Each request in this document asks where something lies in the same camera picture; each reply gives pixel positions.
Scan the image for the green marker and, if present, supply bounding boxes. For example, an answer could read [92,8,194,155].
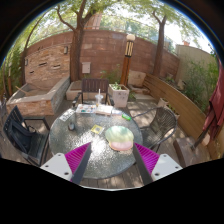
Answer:
[122,114,131,121]

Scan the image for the paint palette tray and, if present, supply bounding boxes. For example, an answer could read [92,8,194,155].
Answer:
[76,104,96,113]

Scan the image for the yellow green card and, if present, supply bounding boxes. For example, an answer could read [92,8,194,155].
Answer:
[91,125,104,134]

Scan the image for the right tree trunk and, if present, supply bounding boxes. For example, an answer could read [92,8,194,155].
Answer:
[152,10,167,77]

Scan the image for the stone raised planter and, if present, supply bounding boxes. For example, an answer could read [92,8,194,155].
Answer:
[6,77,70,116]

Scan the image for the dark slatted chair back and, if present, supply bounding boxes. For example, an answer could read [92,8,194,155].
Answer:
[72,78,114,107]

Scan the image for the left tree trunk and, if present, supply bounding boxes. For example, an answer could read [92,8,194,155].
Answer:
[56,0,87,82]

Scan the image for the round glass patio table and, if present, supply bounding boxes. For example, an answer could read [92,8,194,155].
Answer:
[49,112,143,179]

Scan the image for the striped lamp post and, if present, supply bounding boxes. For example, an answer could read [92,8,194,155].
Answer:
[120,34,135,85]

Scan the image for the white square planter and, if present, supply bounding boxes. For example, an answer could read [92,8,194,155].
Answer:
[108,84,129,107]

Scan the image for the tree trunk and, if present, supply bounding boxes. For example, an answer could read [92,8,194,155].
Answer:
[56,0,87,82]
[152,10,167,77]

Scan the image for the black patio chair left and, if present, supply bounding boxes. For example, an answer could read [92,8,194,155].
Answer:
[3,106,50,167]

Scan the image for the patterned card on table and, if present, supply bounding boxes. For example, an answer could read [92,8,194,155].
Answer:
[59,109,75,121]

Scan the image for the plastic cup with straw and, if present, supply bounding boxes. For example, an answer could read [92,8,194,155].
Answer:
[95,89,103,107]

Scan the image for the white wall box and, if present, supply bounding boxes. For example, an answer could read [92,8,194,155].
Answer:
[82,62,91,74]

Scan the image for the open book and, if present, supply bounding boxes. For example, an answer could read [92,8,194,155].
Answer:
[95,105,113,115]

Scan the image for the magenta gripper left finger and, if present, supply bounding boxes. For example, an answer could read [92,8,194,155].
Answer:
[41,143,91,185]

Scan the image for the wooden bench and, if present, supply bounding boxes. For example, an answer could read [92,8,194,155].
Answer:
[144,74,221,167]

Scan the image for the wicker patio chair right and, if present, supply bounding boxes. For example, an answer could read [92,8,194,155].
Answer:
[133,107,177,150]

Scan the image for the red folded umbrella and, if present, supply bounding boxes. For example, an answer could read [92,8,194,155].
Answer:
[192,62,224,149]

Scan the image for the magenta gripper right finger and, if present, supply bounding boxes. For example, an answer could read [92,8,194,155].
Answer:
[133,143,182,185]

